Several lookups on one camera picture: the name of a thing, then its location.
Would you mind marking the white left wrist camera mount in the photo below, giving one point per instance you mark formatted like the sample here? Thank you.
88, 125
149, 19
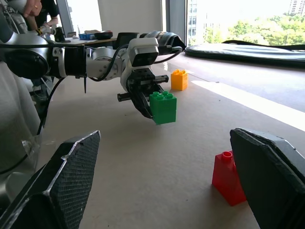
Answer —
143, 45

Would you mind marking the bystander in dark clothes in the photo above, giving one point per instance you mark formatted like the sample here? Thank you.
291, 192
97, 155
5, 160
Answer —
48, 10

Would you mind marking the wooden background desk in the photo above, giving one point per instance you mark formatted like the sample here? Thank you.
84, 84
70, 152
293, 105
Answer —
95, 42

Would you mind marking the green plastic building cube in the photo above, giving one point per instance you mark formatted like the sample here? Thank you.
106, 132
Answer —
164, 109

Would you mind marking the grey robot torso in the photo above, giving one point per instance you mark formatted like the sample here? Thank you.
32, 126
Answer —
14, 114

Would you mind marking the bystander bare hand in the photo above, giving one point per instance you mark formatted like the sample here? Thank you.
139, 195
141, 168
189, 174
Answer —
33, 7

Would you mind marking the red plastic building cube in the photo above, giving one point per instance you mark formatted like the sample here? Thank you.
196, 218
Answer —
224, 177

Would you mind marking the black monitor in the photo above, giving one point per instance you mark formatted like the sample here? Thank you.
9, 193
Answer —
126, 39

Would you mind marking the flat black zipped bag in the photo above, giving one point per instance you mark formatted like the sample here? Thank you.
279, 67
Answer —
238, 53

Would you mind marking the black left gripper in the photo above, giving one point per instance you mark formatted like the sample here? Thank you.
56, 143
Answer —
140, 77

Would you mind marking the orange plastic building cube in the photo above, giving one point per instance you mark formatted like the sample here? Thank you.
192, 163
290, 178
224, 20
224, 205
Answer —
179, 81

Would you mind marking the black crumpled bag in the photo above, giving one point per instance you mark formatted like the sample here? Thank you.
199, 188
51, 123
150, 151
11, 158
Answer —
172, 40

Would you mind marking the blue plastic tray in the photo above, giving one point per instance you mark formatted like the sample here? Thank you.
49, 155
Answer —
86, 36

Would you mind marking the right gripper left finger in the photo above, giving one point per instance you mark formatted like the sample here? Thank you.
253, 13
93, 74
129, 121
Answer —
69, 171

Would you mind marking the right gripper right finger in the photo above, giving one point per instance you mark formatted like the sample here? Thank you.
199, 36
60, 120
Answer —
269, 181

